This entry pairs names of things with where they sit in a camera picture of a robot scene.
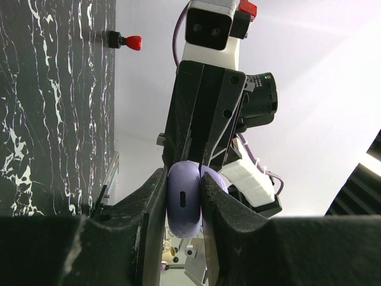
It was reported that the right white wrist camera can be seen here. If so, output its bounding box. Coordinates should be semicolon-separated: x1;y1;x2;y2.
173;1;258;70

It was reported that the red emergency stop button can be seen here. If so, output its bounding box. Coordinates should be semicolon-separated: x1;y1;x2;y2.
105;30;142;51

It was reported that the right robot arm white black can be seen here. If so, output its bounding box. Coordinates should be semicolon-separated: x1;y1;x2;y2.
163;61;278;219

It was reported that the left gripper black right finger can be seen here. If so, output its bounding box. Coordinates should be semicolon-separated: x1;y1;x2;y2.
201;174;380;285

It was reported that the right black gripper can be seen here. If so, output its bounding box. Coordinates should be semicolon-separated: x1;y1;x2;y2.
162;60;246;171

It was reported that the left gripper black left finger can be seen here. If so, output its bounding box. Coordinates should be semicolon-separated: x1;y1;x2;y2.
1;168;167;285

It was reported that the purple round earbud case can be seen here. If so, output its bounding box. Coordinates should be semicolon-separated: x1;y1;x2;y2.
167;161;228;238

